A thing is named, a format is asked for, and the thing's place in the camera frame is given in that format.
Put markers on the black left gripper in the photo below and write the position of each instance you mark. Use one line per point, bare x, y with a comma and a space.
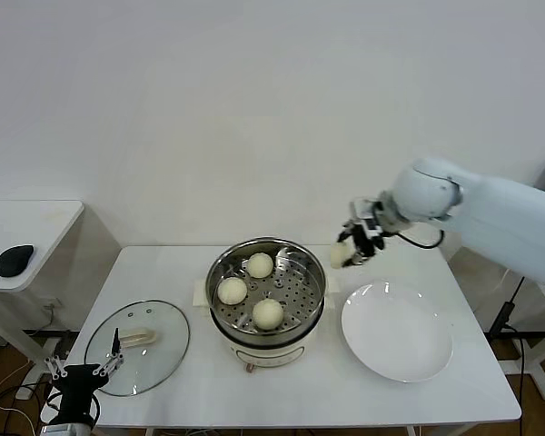
77, 381

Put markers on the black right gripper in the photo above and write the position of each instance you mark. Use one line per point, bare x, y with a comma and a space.
368, 238

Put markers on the white steamed baozi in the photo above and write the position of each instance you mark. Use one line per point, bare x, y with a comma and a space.
339, 254
268, 313
231, 290
259, 265

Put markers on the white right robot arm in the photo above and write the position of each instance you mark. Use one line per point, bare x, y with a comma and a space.
490, 218

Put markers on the perforated steel steamer basket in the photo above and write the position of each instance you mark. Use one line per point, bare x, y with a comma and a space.
295, 290

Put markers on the white floor power adapter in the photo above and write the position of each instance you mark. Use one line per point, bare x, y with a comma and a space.
22, 392

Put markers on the white round plate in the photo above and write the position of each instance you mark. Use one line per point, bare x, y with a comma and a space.
395, 331

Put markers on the black computer mouse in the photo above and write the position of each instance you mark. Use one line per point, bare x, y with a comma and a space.
13, 261

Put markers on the white side desk with laptop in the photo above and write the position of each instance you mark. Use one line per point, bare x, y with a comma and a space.
472, 290

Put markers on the white side desk with mouse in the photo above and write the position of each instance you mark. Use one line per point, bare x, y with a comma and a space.
27, 236

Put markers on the cream electric cooking pot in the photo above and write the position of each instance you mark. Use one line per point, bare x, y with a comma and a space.
272, 354

